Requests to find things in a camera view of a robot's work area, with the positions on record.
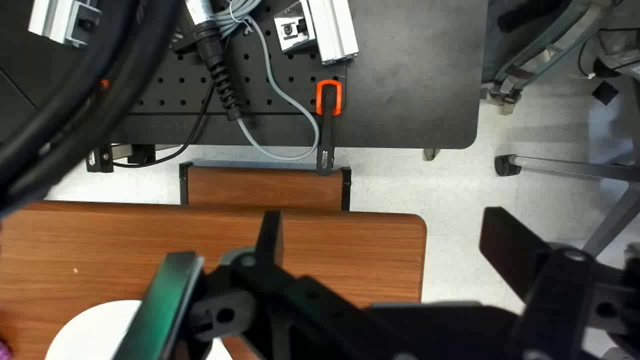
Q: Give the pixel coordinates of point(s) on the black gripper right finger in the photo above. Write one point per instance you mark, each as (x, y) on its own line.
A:
(573, 306)

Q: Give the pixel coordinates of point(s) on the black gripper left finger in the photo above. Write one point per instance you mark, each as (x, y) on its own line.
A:
(170, 300)

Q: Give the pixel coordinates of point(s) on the small purple toy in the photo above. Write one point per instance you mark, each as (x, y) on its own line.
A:
(4, 353)

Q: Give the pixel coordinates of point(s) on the white plastic bowl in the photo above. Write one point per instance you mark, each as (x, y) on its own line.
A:
(86, 332)

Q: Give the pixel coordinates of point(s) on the grey tripod legs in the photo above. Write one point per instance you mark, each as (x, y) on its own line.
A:
(508, 165)

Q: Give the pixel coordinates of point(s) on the wooden table with black frame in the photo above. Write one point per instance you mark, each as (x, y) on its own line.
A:
(333, 252)

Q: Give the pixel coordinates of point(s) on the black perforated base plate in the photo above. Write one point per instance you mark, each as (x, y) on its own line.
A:
(413, 66)

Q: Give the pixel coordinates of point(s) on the short aluminium extrusion rail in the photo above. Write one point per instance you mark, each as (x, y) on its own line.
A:
(61, 20)

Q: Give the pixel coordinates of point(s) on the long aluminium extrusion rail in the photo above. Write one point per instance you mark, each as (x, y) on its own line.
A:
(330, 30)

